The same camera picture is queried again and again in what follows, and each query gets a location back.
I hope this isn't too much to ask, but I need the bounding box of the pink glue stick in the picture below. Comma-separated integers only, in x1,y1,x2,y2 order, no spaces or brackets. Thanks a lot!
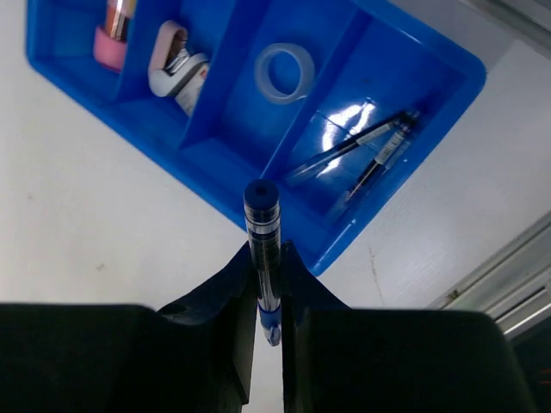
93,0,137,73

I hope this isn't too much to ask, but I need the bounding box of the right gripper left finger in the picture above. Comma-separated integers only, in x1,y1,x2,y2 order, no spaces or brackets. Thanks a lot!
1,247,257,412

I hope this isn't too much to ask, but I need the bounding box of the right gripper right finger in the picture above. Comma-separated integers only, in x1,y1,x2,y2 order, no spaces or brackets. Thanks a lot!
281,242,536,412

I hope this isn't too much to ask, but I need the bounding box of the blue compartment tray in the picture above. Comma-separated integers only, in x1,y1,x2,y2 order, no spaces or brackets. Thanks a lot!
27,1,486,274

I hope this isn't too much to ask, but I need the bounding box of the white eraser box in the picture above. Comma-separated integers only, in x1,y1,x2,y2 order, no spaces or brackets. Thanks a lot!
175,63,210,117

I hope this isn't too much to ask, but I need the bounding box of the aluminium table frame rail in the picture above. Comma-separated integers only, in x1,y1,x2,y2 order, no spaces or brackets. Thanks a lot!
431,1,550,339

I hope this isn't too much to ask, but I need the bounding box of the blue pen refill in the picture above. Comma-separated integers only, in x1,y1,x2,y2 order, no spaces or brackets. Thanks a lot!
283,110,420,186

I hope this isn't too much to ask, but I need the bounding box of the clear tape roll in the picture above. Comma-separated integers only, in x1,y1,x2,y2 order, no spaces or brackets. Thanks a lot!
254,43,316,105

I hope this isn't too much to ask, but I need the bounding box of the blue ballpoint pen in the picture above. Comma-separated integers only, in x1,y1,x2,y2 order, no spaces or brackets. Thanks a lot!
244,179,282,347

